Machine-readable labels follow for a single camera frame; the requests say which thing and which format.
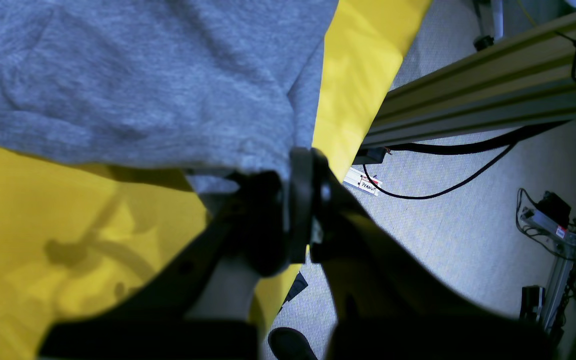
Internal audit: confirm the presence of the aluminium frame rail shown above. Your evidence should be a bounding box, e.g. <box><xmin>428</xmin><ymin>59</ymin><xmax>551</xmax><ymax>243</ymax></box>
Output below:
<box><xmin>361</xmin><ymin>12</ymin><xmax>576</xmax><ymax>148</ymax></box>

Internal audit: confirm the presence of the yellow table cloth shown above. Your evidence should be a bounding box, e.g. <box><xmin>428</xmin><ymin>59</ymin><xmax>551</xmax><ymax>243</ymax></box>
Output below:
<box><xmin>0</xmin><ymin>0</ymin><xmax>431</xmax><ymax>360</ymax></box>

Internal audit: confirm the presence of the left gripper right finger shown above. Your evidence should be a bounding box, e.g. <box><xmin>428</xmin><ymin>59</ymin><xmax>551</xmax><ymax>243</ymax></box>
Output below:
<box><xmin>288</xmin><ymin>147</ymin><xmax>554</xmax><ymax>360</ymax></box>

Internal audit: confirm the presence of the white label tag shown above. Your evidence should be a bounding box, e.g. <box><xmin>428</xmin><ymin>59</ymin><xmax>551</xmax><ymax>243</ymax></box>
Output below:
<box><xmin>343</xmin><ymin>167</ymin><xmax>381</xmax><ymax>196</ymax></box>

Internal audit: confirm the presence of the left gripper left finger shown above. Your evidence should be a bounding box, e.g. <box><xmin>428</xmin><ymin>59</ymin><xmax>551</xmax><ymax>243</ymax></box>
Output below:
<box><xmin>38</xmin><ymin>171</ymin><xmax>289</xmax><ymax>360</ymax></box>

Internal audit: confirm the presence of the grey t-shirt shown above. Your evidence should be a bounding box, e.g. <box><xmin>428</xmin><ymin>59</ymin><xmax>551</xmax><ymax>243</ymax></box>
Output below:
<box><xmin>0</xmin><ymin>0</ymin><xmax>338</xmax><ymax>194</ymax></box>

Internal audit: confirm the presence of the black floor cable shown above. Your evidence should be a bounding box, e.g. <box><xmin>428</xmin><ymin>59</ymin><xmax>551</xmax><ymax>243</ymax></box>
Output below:
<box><xmin>360</xmin><ymin>120</ymin><xmax>569</xmax><ymax>201</ymax></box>

